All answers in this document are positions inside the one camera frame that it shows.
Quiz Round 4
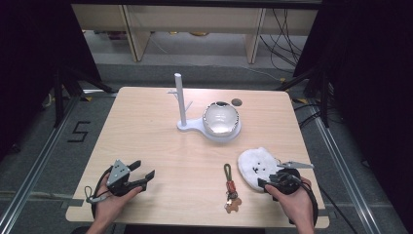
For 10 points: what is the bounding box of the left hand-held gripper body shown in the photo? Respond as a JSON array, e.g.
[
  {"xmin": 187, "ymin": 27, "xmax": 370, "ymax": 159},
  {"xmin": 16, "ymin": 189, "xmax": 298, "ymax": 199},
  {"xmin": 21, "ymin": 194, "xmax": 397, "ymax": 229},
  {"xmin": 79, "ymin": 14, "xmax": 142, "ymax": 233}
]
[{"xmin": 105, "ymin": 159, "xmax": 144, "ymax": 198}]

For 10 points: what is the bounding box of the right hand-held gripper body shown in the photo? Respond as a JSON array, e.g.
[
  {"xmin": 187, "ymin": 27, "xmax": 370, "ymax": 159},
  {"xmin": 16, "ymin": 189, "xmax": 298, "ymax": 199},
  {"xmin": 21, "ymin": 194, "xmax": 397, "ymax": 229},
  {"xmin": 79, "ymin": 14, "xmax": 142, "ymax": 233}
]
[{"xmin": 268, "ymin": 161, "xmax": 316, "ymax": 196}]

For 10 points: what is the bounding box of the white plush bear pouch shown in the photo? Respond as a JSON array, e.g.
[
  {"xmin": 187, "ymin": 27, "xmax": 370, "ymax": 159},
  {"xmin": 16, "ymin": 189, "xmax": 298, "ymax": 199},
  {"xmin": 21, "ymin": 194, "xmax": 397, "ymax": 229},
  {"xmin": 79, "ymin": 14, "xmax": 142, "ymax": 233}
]
[{"xmin": 237, "ymin": 146, "xmax": 284, "ymax": 193}]

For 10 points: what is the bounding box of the person's right hand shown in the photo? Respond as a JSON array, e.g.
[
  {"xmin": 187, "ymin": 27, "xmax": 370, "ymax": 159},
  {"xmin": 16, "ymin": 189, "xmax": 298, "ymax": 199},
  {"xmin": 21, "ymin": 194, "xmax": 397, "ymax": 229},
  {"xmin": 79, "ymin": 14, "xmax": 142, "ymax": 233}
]
[{"xmin": 264, "ymin": 176, "xmax": 316, "ymax": 228}]

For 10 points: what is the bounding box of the person's left hand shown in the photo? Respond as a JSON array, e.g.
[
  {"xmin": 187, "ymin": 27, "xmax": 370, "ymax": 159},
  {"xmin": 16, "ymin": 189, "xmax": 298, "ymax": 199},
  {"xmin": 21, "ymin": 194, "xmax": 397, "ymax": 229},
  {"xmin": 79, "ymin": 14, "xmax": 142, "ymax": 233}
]
[{"xmin": 93, "ymin": 175, "xmax": 144, "ymax": 226}]

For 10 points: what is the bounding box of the white jewellery stand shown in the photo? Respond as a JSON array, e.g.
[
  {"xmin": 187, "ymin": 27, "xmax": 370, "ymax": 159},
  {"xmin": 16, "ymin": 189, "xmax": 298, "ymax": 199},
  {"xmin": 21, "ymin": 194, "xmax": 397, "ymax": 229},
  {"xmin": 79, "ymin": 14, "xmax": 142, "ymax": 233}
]
[{"xmin": 167, "ymin": 72, "xmax": 243, "ymax": 143}]

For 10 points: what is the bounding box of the silver bowl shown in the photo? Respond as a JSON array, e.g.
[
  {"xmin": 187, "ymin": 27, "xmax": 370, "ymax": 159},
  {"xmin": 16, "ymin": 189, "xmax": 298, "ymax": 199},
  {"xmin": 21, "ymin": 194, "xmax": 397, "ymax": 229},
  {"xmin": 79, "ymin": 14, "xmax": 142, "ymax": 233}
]
[{"xmin": 202, "ymin": 100, "xmax": 241, "ymax": 137}]

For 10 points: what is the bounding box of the black metal stand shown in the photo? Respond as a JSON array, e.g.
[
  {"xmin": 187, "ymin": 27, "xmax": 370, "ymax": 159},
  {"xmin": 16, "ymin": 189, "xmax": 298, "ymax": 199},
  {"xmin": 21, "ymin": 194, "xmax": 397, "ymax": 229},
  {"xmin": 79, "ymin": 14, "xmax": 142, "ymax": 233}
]
[
  {"xmin": 275, "ymin": 63, "xmax": 333, "ymax": 129},
  {"xmin": 53, "ymin": 63, "xmax": 119, "ymax": 129}
]

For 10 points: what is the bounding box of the black curtain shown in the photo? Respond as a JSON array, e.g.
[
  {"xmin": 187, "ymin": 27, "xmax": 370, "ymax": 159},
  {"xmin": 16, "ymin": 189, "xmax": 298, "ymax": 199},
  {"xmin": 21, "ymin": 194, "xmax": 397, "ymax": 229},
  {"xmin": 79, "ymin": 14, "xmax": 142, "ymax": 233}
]
[
  {"xmin": 292, "ymin": 0, "xmax": 413, "ymax": 234},
  {"xmin": 0, "ymin": 0, "xmax": 102, "ymax": 161}
]

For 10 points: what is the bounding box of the light wooden cabinet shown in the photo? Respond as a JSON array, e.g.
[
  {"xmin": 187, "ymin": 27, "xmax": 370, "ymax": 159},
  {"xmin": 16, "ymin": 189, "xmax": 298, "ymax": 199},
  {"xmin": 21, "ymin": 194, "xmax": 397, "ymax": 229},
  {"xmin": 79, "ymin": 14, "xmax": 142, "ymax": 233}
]
[{"xmin": 71, "ymin": 3, "xmax": 319, "ymax": 64}]

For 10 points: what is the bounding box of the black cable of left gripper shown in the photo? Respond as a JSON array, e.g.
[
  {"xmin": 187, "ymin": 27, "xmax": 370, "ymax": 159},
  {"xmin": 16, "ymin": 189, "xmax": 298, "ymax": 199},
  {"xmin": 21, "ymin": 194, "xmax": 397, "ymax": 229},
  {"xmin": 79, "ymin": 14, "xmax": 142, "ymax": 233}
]
[{"xmin": 91, "ymin": 165, "xmax": 114, "ymax": 219}]

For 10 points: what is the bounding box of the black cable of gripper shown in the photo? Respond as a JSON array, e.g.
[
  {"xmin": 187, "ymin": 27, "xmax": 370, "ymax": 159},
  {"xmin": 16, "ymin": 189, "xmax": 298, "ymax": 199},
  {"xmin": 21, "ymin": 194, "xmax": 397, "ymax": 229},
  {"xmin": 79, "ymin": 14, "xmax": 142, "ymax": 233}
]
[
  {"xmin": 287, "ymin": 175, "xmax": 319, "ymax": 227},
  {"xmin": 91, "ymin": 165, "xmax": 114, "ymax": 219}
]

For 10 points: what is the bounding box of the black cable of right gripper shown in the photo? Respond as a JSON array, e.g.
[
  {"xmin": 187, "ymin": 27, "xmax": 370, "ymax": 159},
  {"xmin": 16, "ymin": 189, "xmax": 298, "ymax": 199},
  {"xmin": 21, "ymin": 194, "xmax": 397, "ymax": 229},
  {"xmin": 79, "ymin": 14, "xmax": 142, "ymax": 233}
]
[{"xmin": 287, "ymin": 175, "xmax": 319, "ymax": 227}]

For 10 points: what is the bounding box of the green cord bear keychain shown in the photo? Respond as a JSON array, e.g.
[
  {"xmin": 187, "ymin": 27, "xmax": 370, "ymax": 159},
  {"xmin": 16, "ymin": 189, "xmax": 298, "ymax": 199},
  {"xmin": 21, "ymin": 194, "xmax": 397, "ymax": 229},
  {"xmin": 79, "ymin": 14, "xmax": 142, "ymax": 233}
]
[{"xmin": 222, "ymin": 163, "xmax": 244, "ymax": 215}]

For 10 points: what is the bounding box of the grey cord loop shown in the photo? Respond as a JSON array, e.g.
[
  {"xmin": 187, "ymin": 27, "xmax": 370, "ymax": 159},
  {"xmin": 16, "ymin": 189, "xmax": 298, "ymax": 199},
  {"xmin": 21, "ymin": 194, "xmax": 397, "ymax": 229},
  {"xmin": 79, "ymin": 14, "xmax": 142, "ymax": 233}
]
[{"xmin": 84, "ymin": 185, "xmax": 109, "ymax": 205}]

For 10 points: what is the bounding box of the aluminium rail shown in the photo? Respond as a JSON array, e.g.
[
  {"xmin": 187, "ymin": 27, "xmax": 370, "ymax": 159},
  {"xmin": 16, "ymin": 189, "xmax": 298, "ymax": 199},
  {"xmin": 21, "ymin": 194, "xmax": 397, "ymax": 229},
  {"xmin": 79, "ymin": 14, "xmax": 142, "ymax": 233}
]
[
  {"xmin": 0, "ymin": 95, "xmax": 81, "ymax": 234},
  {"xmin": 312, "ymin": 106, "xmax": 382, "ymax": 234}
]

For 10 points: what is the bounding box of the white floor cable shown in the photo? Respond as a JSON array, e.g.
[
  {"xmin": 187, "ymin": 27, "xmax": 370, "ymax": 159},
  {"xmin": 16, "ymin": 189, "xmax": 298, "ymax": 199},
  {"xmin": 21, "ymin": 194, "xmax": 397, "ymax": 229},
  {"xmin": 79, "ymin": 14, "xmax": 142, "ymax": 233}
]
[{"xmin": 239, "ymin": 63, "xmax": 284, "ymax": 83}]

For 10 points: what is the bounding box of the bundle of black cables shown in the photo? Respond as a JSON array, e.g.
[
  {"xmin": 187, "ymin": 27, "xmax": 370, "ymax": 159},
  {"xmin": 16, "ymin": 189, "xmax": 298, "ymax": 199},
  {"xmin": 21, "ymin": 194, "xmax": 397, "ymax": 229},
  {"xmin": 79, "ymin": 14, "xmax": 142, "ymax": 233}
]
[{"xmin": 258, "ymin": 8, "xmax": 310, "ymax": 74}]

